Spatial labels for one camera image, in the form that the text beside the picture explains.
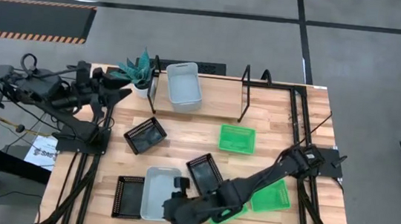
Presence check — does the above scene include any gray plastic basket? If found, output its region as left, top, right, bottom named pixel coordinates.
left=161, top=59, right=207, bottom=115
left=138, top=164, right=185, bottom=224

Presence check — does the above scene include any black metal rig frame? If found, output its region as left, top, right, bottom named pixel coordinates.
left=37, top=58, right=371, bottom=224

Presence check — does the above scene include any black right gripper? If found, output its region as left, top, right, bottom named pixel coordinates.
left=161, top=192, right=223, bottom=224

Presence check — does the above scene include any black desk foot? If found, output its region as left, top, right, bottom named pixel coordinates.
left=0, top=146, right=53, bottom=185

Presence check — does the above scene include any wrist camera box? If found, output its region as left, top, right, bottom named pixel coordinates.
left=74, top=59, right=94, bottom=85
left=171, top=175, right=192, bottom=201

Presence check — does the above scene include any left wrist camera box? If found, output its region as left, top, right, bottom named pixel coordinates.
left=74, top=59, right=94, bottom=85

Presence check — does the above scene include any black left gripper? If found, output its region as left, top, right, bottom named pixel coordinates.
left=69, top=64, right=135, bottom=111

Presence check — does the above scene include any green slotted plastic basket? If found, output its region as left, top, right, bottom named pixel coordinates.
left=208, top=198, right=251, bottom=224
left=248, top=175, right=294, bottom=216
left=217, top=123, right=258, bottom=156

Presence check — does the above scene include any black arched cable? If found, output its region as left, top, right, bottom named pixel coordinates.
left=261, top=68, right=275, bottom=84

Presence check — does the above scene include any green potted plant white pot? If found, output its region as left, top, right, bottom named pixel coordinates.
left=107, top=45, right=160, bottom=100

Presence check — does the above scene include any white printed paper sheet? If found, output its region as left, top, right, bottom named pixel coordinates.
left=22, top=133, right=60, bottom=172

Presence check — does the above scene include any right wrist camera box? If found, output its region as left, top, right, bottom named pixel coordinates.
left=171, top=175, right=192, bottom=201

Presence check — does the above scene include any black slotted plastic basket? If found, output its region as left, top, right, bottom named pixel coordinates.
left=121, top=114, right=170, bottom=158
left=182, top=149, right=227, bottom=200
left=110, top=173, right=146, bottom=222

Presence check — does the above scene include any black hazard-striped floor mat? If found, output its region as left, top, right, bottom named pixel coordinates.
left=0, top=0, right=98, bottom=48

